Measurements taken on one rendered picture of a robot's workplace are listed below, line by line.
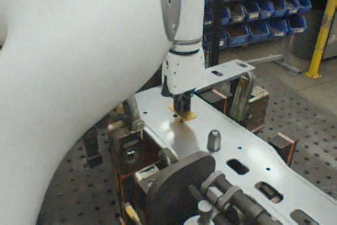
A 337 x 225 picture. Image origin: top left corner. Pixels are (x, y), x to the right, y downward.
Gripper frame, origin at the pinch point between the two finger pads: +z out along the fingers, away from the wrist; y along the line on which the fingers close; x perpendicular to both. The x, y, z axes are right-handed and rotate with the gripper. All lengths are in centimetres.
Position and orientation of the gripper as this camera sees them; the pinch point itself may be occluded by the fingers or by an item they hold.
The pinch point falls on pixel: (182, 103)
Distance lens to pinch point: 76.9
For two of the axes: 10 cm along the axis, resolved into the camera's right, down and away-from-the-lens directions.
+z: 0.0, 8.5, 5.2
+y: 8.2, -3.0, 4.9
